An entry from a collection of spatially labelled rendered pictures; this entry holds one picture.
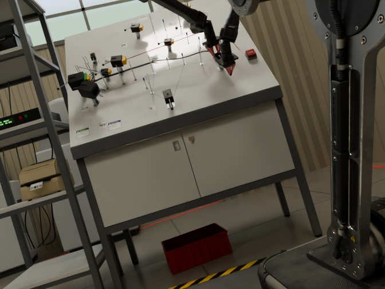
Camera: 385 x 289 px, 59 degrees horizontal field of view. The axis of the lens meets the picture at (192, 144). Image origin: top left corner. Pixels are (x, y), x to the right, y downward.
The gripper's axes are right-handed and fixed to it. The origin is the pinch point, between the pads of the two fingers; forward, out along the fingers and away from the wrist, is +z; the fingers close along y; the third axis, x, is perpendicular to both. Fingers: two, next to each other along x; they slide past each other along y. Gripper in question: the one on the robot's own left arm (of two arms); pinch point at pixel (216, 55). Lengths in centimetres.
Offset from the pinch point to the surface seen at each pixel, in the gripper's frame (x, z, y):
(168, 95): 12.8, 3.0, 38.5
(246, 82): 18.0, 15.4, -4.5
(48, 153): -145, 63, 134
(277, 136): 38, 44, -4
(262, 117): 30.7, 32.9, -2.1
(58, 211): -120, 110, 152
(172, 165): 22, 36, 54
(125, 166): 13, 28, 76
